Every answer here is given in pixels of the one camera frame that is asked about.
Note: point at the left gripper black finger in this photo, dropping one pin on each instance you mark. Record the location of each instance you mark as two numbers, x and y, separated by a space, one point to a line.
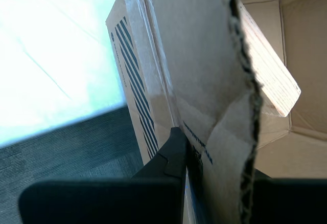
102 201
293 201

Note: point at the light wooden block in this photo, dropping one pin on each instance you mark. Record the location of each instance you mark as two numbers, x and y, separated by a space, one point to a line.
270 75

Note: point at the brown cardboard box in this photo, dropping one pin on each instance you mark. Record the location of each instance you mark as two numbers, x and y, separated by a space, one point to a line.
191 55

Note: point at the white plastic table cover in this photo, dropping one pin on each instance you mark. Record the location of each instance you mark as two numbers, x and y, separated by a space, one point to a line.
51 55

